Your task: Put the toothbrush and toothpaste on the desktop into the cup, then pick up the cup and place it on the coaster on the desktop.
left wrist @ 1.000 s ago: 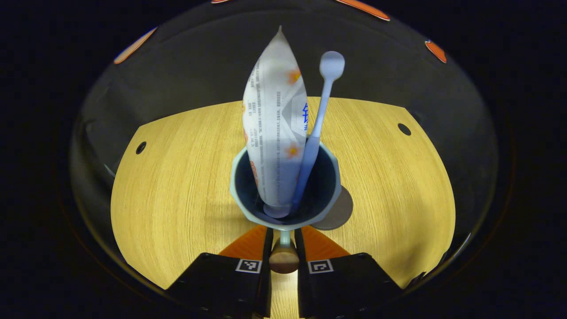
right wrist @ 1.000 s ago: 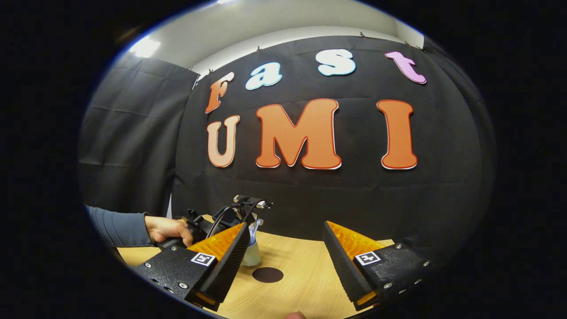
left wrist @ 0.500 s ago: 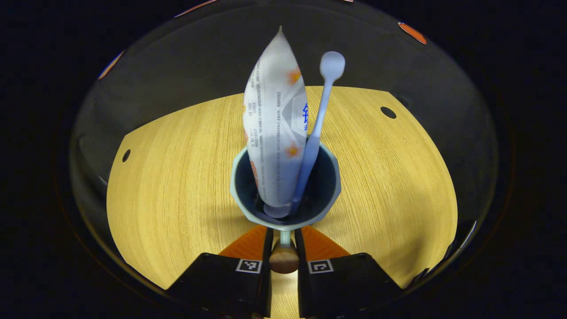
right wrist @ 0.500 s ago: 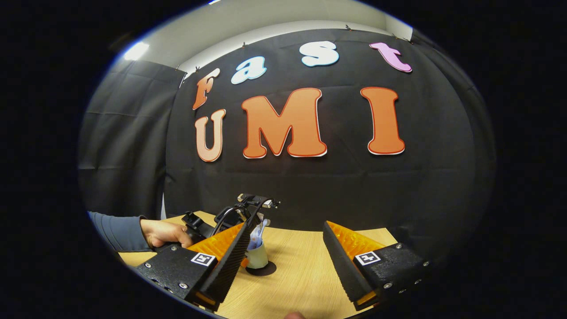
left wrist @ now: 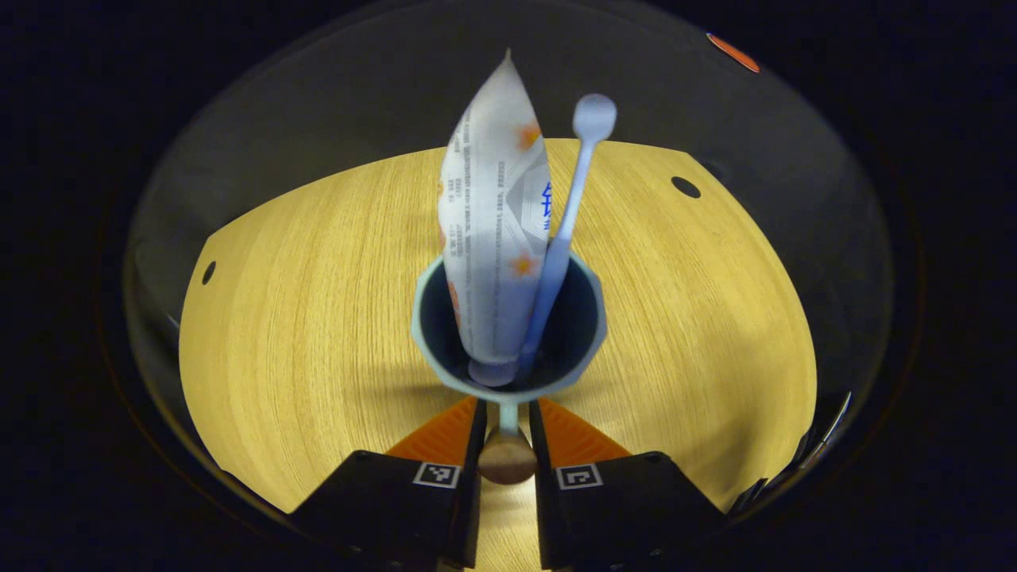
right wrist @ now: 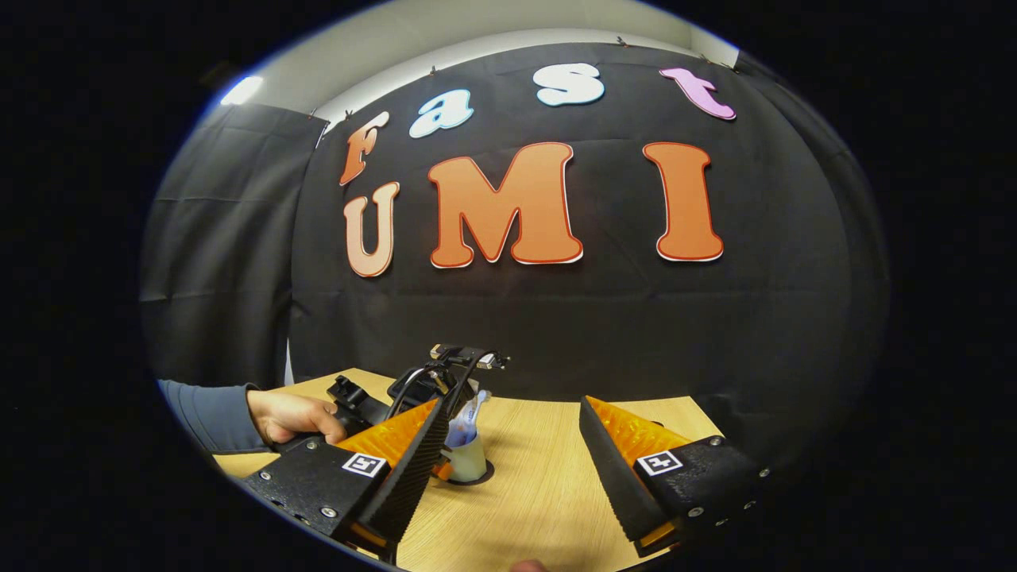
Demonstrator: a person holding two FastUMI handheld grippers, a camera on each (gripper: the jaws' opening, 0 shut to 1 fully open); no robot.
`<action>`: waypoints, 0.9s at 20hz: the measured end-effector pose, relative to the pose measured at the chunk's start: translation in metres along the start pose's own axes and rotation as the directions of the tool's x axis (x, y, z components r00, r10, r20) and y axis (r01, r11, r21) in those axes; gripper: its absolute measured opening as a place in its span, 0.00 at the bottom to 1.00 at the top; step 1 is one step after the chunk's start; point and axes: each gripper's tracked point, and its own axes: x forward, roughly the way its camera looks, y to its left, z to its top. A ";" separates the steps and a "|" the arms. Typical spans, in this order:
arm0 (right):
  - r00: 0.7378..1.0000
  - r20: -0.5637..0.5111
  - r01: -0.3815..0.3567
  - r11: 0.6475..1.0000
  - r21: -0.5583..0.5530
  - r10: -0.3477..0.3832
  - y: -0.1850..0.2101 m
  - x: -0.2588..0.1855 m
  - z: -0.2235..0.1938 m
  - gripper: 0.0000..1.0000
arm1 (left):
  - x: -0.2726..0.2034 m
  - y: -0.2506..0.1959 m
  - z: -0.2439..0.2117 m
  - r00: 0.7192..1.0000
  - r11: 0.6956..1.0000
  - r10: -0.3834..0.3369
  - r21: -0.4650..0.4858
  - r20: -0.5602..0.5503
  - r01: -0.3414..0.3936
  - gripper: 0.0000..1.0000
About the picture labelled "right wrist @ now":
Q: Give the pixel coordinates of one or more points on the wooden desktop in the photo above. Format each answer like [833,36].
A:
[532,477]

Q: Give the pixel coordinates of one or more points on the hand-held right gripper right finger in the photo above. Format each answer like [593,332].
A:
[616,485]

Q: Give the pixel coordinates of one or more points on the light blue cup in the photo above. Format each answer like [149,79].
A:
[469,462]

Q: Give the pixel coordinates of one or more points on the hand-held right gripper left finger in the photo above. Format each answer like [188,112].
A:
[409,477]

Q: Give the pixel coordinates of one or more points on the dark round coaster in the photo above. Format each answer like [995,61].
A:
[486,475]

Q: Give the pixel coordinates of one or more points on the black backdrop cloth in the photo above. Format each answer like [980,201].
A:
[556,318]

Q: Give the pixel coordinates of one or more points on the white blue toothbrush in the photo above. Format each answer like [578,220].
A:
[480,401]

